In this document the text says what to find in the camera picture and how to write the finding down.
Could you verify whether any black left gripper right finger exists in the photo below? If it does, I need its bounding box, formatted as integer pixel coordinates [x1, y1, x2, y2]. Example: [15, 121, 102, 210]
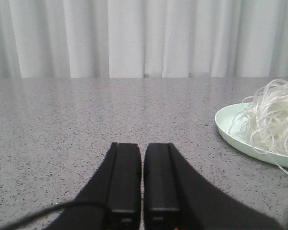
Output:
[144, 143, 281, 230]

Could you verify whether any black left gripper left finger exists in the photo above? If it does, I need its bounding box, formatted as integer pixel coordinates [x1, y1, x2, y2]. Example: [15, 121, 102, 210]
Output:
[47, 143, 142, 230]

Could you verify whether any white vermicelli noodle bundle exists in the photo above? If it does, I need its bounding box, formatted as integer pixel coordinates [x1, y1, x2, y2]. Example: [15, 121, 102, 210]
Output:
[228, 79, 288, 174]

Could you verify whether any white pleated curtain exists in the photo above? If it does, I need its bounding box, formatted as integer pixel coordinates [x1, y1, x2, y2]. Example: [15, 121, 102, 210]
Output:
[0, 0, 288, 78]

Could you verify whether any pale green round plate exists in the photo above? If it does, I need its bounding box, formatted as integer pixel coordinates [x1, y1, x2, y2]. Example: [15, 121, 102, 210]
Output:
[215, 103, 288, 168]

